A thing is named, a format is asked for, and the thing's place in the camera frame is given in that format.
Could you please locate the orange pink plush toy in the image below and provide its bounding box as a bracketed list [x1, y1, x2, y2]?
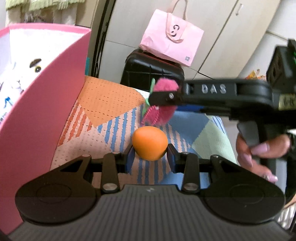
[131, 77, 180, 162]

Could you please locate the white brown plush cat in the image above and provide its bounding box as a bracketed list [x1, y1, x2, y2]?
[1, 58, 42, 123]

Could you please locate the person's right hand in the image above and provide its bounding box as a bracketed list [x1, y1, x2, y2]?
[236, 134, 291, 183]

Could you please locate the colourful hanging gift bag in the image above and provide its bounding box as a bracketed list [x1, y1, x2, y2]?
[245, 69, 266, 81]

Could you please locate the black suitcase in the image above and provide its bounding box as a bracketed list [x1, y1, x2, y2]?
[120, 49, 185, 91]

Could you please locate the colourful patterned mat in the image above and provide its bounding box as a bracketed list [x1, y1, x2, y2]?
[51, 76, 236, 169]

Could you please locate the pink paper shopping bag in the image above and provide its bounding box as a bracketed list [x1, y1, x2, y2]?
[139, 1, 204, 67]

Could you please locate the pink storage box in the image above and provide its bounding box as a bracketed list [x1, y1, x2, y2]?
[1, 23, 91, 234]

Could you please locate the white knitted garment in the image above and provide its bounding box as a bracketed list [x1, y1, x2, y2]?
[6, 0, 85, 12]

